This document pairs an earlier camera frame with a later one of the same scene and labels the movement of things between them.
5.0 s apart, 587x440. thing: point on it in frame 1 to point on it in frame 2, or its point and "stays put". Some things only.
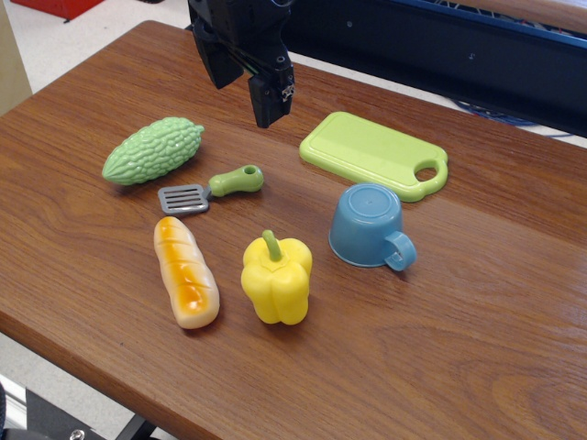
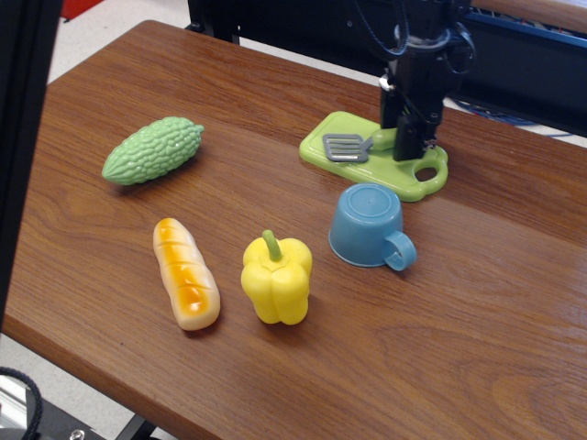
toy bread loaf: x=193 y=285 stays put
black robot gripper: x=251 y=29 to x=429 y=60
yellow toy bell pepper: x=275 y=274 stays put
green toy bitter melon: x=152 y=150 stays put
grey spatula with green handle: x=188 y=199 to x=346 y=148
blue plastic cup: x=366 y=228 stays put
